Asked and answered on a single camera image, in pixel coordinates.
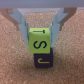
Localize yellow block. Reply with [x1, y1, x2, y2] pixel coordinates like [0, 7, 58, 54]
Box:
[27, 27, 52, 54]

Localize purple block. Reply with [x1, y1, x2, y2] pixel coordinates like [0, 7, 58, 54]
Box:
[33, 48, 51, 69]

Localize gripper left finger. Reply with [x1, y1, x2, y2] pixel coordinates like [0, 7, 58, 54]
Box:
[0, 7, 32, 44]

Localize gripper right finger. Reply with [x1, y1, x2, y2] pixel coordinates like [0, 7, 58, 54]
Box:
[49, 7, 84, 46]

